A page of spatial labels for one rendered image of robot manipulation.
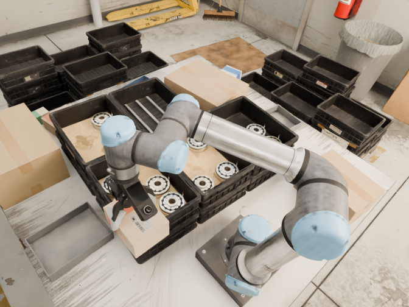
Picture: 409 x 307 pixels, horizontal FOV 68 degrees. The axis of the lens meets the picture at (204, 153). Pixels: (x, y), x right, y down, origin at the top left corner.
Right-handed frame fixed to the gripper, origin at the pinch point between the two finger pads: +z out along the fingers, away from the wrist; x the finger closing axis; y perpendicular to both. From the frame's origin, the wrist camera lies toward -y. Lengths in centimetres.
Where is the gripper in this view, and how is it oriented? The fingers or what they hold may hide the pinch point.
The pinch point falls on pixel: (136, 218)
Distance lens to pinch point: 94.6
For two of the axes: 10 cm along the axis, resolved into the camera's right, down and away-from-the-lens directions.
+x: -7.4, 4.5, -5.0
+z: -0.7, 6.9, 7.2
